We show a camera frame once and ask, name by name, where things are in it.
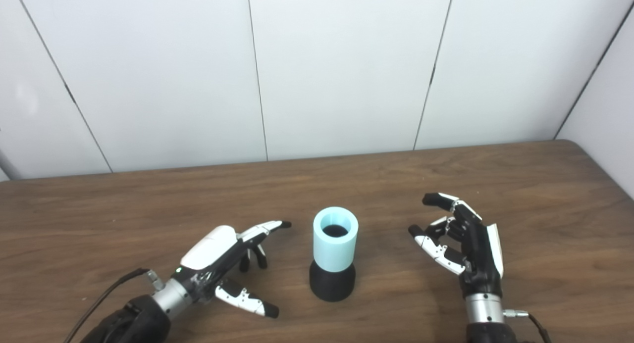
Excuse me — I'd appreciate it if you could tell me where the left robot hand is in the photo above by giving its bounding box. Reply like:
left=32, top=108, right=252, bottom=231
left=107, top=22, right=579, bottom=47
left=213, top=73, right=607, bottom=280
left=176, top=220, right=293, bottom=319

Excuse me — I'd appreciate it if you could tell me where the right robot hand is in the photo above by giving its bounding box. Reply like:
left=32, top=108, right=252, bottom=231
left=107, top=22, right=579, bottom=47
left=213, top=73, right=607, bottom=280
left=408, top=193, right=505, bottom=299

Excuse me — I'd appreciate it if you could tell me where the light blue cylinder cup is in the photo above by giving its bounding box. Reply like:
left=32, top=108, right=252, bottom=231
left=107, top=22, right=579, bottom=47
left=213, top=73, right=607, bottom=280
left=313, top=207, right=359, bottom=273

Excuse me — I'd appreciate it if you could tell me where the black nozzle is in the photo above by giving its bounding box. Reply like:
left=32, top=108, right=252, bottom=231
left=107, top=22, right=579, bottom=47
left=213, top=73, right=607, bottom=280
left=309, top=224, right=356, bottom=302

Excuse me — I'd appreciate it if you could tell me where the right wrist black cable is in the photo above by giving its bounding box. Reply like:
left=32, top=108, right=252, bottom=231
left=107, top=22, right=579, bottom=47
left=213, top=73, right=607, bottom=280
left=503, top=308, right=553, bottom=343

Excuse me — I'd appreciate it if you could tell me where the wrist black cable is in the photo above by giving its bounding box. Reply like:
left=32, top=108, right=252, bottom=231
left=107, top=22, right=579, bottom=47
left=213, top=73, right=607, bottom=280
left=503, top=308, right=553, bottom=343
left=63, top=268, right=165, bottom=343

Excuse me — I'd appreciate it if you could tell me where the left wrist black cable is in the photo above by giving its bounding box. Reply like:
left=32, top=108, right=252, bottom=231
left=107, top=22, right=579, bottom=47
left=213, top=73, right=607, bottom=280
left=63, top=268, right=165, bottom=343

